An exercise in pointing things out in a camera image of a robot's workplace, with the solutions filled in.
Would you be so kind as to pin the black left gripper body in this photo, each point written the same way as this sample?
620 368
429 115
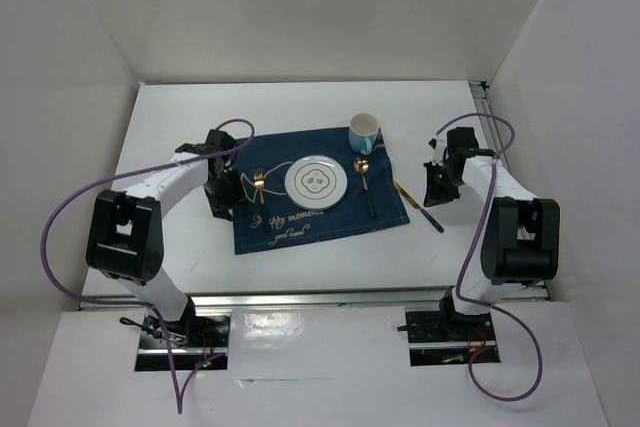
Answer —
226 192

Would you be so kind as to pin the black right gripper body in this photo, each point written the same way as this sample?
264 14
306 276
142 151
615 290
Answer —
442 187

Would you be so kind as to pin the gold fork green handle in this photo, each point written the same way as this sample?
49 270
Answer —
259 184

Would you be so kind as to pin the gold knife green handle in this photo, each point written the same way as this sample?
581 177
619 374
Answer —
413 203

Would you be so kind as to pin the blue fish placemat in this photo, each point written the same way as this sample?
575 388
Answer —
292 225

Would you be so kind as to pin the gold spoon green handle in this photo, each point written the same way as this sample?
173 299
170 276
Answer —
361 165

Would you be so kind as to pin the white plate with green rim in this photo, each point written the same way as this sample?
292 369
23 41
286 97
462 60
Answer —
316 182

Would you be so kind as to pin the blue mug white inside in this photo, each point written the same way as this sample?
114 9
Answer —
363 133

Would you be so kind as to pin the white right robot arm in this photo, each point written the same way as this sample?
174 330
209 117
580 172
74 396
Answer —
518 242

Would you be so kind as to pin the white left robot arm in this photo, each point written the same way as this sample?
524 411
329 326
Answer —
126 234

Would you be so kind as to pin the aluminium right side rail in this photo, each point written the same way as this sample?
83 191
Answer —
496 133

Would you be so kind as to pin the aluminium rail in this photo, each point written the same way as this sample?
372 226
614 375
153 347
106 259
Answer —
331 298
496 133

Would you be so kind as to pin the aluminium front rail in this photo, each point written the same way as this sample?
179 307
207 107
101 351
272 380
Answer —
331 298

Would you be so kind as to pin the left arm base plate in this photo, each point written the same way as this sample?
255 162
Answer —
208 348

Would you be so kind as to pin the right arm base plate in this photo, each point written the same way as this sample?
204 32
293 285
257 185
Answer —
433 343

